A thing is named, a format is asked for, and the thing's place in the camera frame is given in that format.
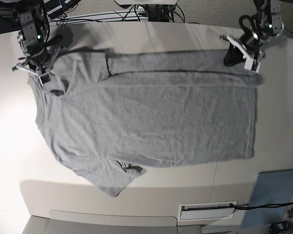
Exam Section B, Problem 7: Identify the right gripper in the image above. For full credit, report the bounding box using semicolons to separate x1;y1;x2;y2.
12;35;63;76

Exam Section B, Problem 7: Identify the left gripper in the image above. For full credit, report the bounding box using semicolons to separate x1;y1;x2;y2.
223;32;265;67

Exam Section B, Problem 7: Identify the grey T-shirt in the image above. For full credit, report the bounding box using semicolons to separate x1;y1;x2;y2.
28;50;263;197

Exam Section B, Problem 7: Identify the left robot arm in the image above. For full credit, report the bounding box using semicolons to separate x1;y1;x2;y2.
220;0;285;73

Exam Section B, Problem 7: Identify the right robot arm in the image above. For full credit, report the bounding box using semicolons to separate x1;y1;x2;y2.
12;0;63;77

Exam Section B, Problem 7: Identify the black central stand base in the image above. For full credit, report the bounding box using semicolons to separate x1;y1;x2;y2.
114;0;186;23

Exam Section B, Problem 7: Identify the blue-grey pad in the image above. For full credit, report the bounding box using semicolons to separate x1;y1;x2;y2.
240;169;293;229

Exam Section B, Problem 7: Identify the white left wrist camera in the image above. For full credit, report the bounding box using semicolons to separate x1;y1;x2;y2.
244;58;261;73

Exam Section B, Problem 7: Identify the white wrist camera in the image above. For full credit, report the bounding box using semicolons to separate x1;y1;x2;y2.
244;58;261;73
38;73;51;86

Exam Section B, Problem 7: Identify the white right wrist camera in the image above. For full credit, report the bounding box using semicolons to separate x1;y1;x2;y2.
38;73;51;86

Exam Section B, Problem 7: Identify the black cable on table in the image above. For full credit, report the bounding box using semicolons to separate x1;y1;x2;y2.
230;201;293;211

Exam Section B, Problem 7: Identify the white cable grommet slot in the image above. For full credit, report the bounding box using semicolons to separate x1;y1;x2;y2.
177;201;237;222

